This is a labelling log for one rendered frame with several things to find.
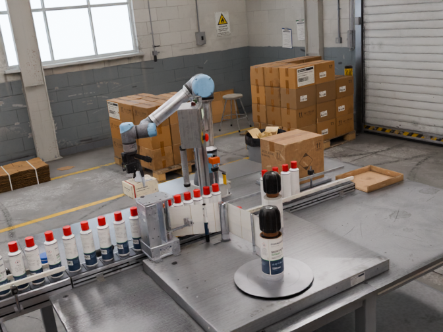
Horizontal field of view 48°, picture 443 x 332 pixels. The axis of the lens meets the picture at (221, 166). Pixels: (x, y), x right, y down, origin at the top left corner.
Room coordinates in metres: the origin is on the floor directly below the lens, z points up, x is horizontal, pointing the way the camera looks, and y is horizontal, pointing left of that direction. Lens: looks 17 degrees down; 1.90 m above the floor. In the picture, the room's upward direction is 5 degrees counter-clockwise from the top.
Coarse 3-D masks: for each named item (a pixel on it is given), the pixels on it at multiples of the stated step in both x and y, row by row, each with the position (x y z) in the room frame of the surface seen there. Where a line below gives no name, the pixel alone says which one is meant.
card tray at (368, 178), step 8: (360, 168) 2.98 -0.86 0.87; (368, 168) 3.01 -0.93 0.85; (376, 168) 2.98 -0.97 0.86; (336, 176) 2.88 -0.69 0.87; (344, 176) 2.91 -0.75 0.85; (360, 176) 2.93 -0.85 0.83; (368, 176) 2.92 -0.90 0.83; (376, 176) 2.91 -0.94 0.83; (384, 176) 2.89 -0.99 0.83; (392, 176) 2.87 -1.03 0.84; (400, 176) 2.79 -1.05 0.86; (360, 184) 2.78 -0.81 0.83; (368, 184) 2.77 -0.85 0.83; (376, 184) 2.69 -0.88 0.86; (384, 184) 2.72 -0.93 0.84; (368, 192) 2.66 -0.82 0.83
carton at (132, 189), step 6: (126, 180) 2.69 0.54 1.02; (132, 180) 2.68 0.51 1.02; (150, 180) 2.65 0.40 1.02; (156, 180) 2.67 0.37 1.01; (126, 186) 2.64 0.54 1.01; (132, 186) 2.58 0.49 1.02; (138, 186) 2.60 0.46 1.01; (150, 186) 2.64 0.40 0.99; (156, 186) 2.66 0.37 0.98; (126, 192) 2.65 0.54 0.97; (132, 192) 2.58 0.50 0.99; (138, 192) 2.60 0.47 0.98; (144, 192) 2.62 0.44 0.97; (150, 192) 2.64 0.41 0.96; (132, 198) 2.59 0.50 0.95
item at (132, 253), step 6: (336, 180) 2.76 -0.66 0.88; (336, 186) 2.67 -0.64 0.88; (300, 192) 2.63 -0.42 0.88; (318, 192) 2.60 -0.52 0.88; (300, 198) 2.54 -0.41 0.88; (198, 234) 2.21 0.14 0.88; (132, 252) 2.07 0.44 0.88; (138, 252) 2.07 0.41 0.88; (114, 258) 2.03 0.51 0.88; (120, 258) 2.03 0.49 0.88; (126, 258) 2.03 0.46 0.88; (84, 264) 2.00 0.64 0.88; (102, 264) 1.98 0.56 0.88; (108, 264) 1.98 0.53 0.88; (66, 270) 1.96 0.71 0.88; (84, 270) 1.94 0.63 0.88; (90, 270) 1.94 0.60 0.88; (72, 276) 1.90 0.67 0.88
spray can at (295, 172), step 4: (292, 164) 2.55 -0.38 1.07; (296, 164) 2.55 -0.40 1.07; (292, 168) 2.55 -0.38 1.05; (296, 168) 2.55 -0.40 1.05; (292, 172) 2.54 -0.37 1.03; (296, 172) 2.54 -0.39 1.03; (292, 176) 2.54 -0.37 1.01; (296, 176) 2.54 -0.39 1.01; (292, 180) 2.54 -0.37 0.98; (296, 180) 2.54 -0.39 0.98; (292, 184) 2.55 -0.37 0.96; (296, 184) 2.54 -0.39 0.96; (292, 188) 2.55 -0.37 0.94; (296, 188) 2.54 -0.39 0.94; (292, 192) 2.55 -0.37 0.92; (296, 192) 2.54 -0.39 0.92
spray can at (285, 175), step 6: (282, 168) 2.52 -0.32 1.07; (288, 168) 2.52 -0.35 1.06; (282, 174) 2.51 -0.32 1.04; (288, 174) 2.50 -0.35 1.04; (282, 180) 2.51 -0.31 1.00; (288, 180) 2.50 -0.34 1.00; (282, 186) 2.51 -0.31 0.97; (288, 186) 2.50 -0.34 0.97; (282, 192) 2.52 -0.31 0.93; (288, 192) 2.50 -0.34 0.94
